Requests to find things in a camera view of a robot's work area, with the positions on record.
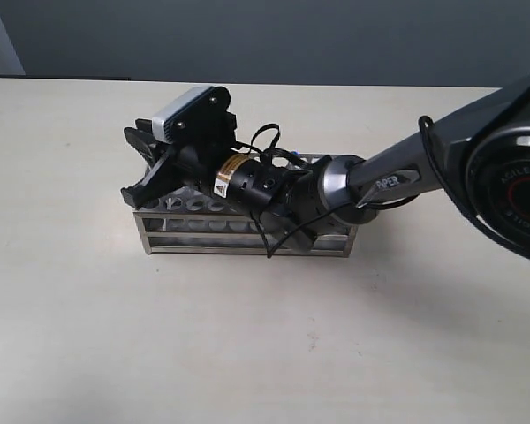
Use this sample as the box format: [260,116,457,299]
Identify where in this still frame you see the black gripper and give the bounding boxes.
[120,86,305,214]

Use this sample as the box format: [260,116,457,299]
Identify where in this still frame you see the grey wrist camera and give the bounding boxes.
[150,86,219,144]

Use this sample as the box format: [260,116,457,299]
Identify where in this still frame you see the stainless steel tube rack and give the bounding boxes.
[132,152,359,258]

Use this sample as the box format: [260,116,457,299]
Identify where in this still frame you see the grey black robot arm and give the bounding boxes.
[121,76,530,260]

